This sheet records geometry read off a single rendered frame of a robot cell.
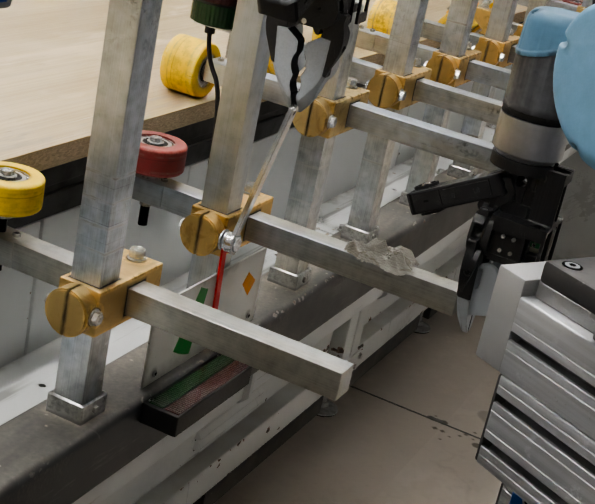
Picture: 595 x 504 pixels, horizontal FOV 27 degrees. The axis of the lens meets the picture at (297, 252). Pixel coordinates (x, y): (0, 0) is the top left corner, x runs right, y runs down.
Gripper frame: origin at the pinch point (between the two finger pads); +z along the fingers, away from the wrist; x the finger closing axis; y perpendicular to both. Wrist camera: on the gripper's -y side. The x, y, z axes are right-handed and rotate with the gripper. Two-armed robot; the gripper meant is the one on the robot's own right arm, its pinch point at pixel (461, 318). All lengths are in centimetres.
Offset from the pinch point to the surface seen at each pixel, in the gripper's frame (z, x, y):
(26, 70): -7, 12, -71
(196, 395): 12.4, -17.0, -22.5
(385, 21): -12, 96, -52
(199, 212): -4.3, -7.7, -30.7
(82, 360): 5.6, -30.7, -29.1
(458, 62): -14, 69, -28
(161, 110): -7, 14, -50
